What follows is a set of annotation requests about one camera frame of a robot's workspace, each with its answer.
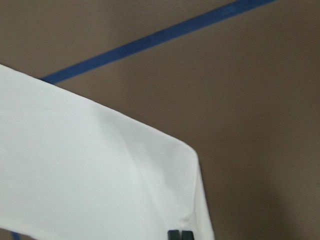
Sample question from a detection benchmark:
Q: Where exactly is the white printed t-shirt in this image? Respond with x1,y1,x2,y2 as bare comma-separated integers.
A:
0,66,215,240

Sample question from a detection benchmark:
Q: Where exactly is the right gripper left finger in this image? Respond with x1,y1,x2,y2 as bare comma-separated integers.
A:
167,230,181,240

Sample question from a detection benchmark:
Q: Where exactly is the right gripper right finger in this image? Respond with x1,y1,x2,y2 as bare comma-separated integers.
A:
181,230,194,240

